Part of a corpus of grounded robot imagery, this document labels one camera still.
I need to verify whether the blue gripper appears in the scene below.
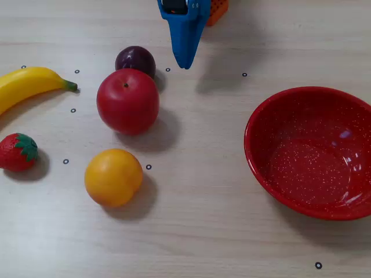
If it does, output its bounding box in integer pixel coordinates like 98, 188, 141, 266
157, 0, 212, 70

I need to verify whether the red speckled bowl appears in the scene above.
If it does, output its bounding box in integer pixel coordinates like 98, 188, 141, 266
243, 86, 371, 221

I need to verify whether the red plastic apple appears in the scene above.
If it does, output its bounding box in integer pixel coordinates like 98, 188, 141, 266
96, 68, 161, 136

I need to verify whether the orange yellow plastic fruit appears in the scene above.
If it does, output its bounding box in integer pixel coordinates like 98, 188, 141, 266
84, 148, 144, 208

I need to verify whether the dark purple plastic plum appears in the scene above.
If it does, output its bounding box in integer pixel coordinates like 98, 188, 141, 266
114, 45, 157, 79

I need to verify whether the yellow plastic banana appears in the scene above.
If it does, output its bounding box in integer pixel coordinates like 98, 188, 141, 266
0, 67, 78, 116

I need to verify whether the red plastic strawberry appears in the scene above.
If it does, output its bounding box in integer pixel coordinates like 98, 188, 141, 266
0, 133, 39, 172

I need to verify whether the orange robot base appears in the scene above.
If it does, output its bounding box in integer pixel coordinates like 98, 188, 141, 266
206, 0, 230, 27

